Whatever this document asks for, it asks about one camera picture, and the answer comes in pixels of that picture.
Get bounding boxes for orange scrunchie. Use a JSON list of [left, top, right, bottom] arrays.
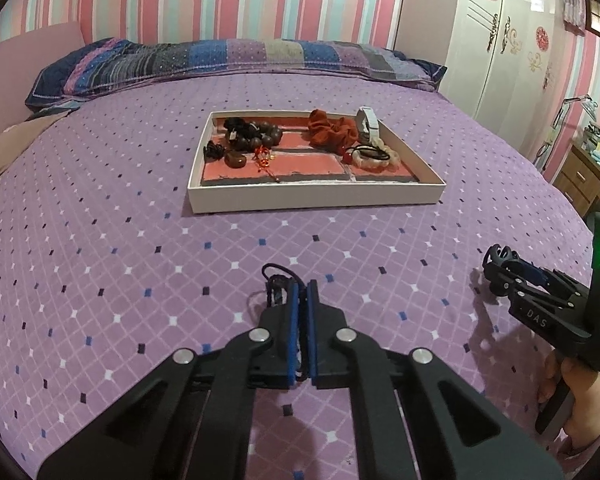
[[308, 110, 358, 155]]

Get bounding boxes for purple dotted bedspread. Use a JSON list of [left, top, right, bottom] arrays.
[[0, 74, 592, 474]]

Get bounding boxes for beige folded blanket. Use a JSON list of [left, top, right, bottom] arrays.
[[0, 110, 70, 177]]

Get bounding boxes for white bangle bracelet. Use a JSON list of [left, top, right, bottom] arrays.
[[355, 105, 383, 146]]

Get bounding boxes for wooden drawer cabinet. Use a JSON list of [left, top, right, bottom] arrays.
[[553, 143, 600, 220]]

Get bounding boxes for pink headboard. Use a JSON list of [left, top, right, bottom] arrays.
[[0, 22, 85, 134]]

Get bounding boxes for white tray brick pattern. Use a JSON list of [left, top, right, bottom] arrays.
[[187, 106, 446, 214]]

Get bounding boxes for person right hand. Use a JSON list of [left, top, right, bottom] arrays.
[[538, 351, 600, 451]]

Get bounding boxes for small red orange charm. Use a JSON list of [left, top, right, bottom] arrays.
[[252, 145, 280, 183]]

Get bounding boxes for white wardrobe with decals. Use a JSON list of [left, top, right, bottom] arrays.
[[396, 0, 562, 155]]

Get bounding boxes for dark wooden bead bracelet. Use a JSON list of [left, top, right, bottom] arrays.
[[201, 116, 285, 167]]

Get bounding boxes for black hair tie red balls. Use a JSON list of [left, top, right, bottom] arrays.
[[342, 144, 390, 164]]

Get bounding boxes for black hair claw clip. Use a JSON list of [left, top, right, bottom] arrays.
[[482, 244, 522, 297]]

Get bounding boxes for striped patchwork pillow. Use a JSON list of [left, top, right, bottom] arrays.
[[24, 38, 448, 112]]

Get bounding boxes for black braided cord bracelet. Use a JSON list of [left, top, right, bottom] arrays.
[[260, 262, 301, 309]]

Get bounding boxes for cream flower scrunchie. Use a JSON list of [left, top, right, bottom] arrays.
[[347, 144, 401, 172]]

